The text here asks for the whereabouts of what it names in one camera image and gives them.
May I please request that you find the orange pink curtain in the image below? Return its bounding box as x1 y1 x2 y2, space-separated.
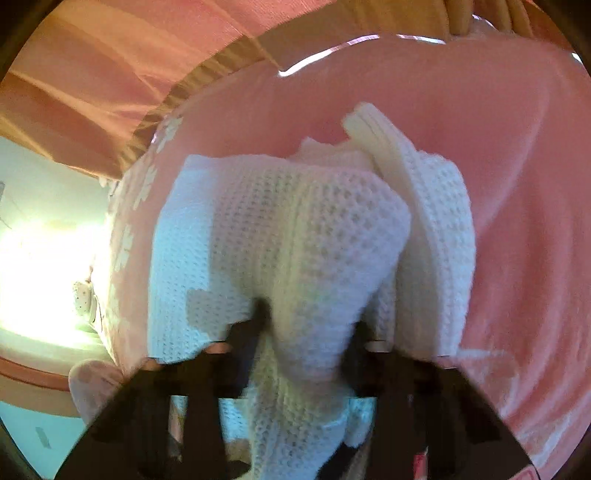
1 0 568 178

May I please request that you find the white red black knit sweater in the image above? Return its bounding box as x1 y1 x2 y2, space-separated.
147 104 476 479

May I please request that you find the white polka dot item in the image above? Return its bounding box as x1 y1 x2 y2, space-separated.
73 266 99 329

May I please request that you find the pink white patterned blanket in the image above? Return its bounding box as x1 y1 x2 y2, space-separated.
68 34 591 480

